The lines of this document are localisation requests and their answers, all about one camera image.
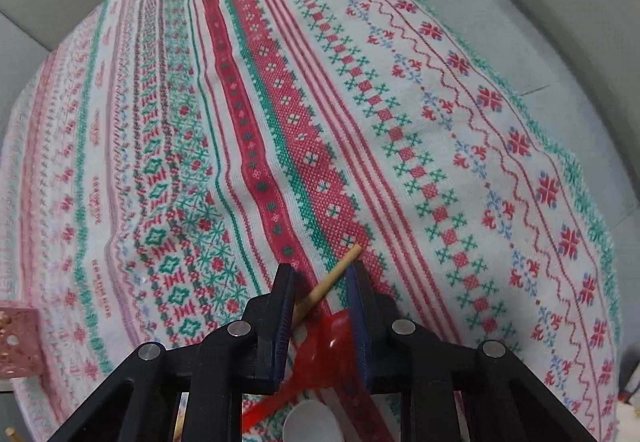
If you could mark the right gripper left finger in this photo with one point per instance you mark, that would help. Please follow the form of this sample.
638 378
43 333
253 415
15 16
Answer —
139 400

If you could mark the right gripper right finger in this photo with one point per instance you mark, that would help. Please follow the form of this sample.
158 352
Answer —
447 391

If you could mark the red plastic spoon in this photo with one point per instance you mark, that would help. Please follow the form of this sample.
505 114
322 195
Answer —
325 359

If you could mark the small white plastic spoon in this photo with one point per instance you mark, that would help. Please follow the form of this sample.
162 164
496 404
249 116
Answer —
311 421

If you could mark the pink perforated utensil holder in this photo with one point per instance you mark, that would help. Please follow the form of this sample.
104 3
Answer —
20 351

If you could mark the striped patterned tablecloth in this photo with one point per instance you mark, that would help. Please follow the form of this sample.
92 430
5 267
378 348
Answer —
170 154

